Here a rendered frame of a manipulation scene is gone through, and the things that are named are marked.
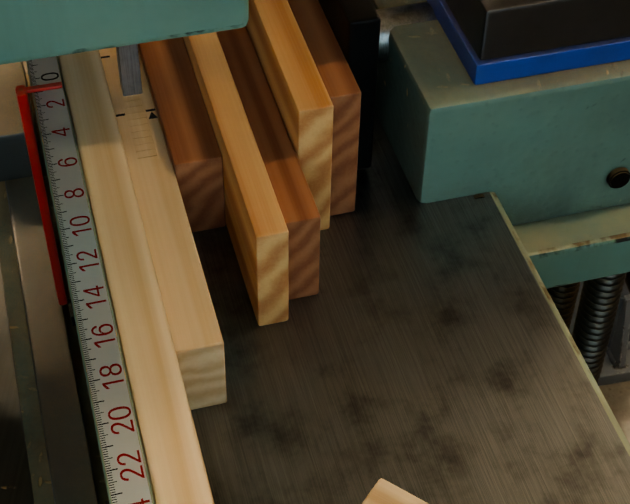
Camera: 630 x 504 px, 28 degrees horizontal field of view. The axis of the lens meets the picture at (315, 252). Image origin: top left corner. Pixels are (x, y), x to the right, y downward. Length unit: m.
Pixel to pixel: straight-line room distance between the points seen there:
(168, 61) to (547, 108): 0.18
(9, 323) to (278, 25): 0.23
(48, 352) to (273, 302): 0.16
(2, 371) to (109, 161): 0.17
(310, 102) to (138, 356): 0.14
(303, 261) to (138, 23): 0.12
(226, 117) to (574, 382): 0.19
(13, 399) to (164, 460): 0.23
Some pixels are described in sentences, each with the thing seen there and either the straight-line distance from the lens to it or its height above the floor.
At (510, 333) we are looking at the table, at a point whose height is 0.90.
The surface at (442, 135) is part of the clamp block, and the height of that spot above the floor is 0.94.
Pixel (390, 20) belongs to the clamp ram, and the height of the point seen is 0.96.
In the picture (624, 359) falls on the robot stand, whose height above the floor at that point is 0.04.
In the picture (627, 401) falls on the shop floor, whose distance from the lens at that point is 1.70.
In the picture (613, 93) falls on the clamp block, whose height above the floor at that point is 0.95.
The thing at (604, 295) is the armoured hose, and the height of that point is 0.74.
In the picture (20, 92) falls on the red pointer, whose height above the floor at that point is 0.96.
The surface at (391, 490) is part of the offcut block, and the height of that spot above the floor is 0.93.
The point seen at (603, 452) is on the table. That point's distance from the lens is 0.53.
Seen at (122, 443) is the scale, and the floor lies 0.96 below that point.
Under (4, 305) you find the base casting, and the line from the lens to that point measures 0.71.
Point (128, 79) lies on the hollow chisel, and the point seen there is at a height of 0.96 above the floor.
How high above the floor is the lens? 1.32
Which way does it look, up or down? 47 degrees down
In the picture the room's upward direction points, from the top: 1 degrees clockwise
